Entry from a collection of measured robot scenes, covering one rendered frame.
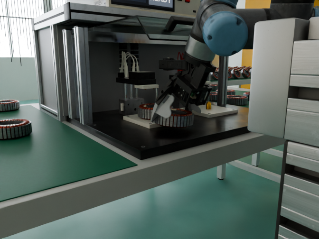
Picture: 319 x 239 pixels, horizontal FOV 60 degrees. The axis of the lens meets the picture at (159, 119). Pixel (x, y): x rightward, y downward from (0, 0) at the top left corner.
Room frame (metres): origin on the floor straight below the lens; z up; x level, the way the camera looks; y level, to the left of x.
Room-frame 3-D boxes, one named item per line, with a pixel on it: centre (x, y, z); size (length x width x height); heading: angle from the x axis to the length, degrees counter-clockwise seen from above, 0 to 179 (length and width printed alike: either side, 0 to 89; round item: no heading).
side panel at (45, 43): (1.06, 0.42, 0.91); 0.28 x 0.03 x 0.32; 37
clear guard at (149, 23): (0.86, 0.02, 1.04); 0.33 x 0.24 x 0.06; 37
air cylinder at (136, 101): (0.97, 0.10, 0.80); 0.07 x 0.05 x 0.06; 127
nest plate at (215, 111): (1.00, -0.18, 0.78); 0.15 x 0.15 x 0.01; 37
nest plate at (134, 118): (0.86, 0.01, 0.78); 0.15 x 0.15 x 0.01; 37
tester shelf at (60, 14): (1.19, 0.11, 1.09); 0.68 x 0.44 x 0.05; 127
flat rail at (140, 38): (1.01, -0.02, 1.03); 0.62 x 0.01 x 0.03; 127
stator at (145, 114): (0.86, 0.01, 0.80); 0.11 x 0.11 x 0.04
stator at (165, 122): (0.76, -0.04, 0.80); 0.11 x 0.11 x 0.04
